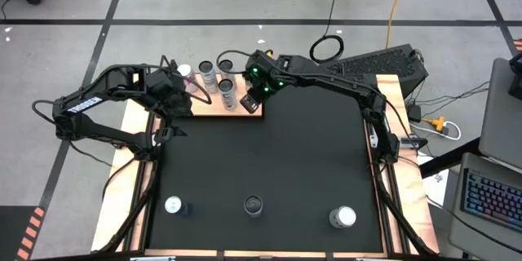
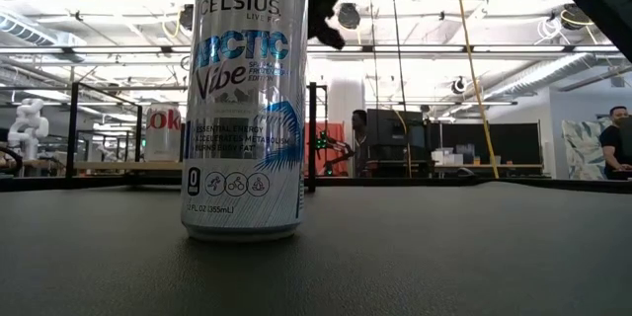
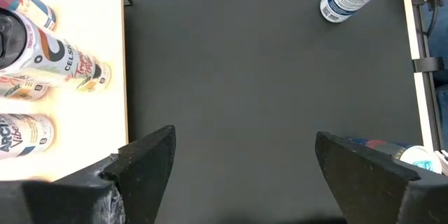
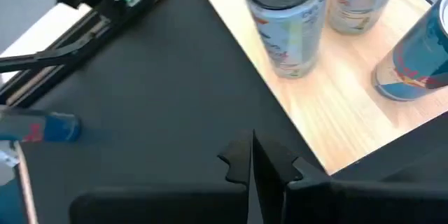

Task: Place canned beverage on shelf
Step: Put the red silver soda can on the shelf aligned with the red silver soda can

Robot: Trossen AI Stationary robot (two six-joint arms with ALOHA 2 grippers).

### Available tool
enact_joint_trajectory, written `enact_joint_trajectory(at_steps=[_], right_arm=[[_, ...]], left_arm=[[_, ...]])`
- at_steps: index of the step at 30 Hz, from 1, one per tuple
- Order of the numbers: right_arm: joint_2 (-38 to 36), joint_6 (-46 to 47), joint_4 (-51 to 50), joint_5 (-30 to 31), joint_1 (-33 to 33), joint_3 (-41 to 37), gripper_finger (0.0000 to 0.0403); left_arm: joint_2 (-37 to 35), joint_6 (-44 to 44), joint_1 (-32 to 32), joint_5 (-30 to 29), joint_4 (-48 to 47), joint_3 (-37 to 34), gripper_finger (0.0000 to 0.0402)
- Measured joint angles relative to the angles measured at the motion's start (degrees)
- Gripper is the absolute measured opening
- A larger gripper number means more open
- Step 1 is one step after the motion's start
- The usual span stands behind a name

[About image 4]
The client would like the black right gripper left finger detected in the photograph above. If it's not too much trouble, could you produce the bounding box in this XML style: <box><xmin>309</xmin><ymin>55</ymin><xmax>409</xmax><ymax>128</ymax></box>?
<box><xmin>69</xmin><ymin>129</ymin><xmax>253</xmax><ymax>224</ymax></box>

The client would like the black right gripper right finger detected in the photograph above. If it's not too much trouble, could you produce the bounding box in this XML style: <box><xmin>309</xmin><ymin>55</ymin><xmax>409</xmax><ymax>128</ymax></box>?
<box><xmin>252</xmin><ymin>129</ymin><xmax>448</xmax><ymax>224</ymax></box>

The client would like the Celsius Tropical Vibe can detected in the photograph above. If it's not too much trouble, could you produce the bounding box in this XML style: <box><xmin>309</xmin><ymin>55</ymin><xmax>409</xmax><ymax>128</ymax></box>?
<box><xmin>242</xmin><ymin>0</ymin><xmax>333</xmax><ymax>80</ymax></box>
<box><xmin>325</xmin><ymin>0</ymin><xmax>407</xmax><ymax>36</ymax></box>

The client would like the blue silver Red Bull can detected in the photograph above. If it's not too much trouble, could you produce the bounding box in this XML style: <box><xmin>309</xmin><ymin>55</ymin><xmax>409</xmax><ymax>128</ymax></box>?
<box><xmin>371</xmin><ymin>0</ymin><xmax>448</xmax><ymax>102</ymax></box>
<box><xmin>0</xmin><ymin>110</ymin><xmax>82</xmax><ymax>144</ymax></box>

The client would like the wooden shelf board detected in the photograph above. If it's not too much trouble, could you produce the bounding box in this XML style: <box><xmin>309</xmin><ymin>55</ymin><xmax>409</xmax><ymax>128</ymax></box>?
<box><xmin>188</xmin><ymin>0</ymin><xmax>448</xmax><ymax>175</ymax></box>

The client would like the black aluminium rig frame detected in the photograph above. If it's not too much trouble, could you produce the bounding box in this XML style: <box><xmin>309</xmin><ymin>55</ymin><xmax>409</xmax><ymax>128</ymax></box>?
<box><xmin>0</xmin><ymin>0</ymin><xmax>188</xmax><ymax>109</ymax></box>

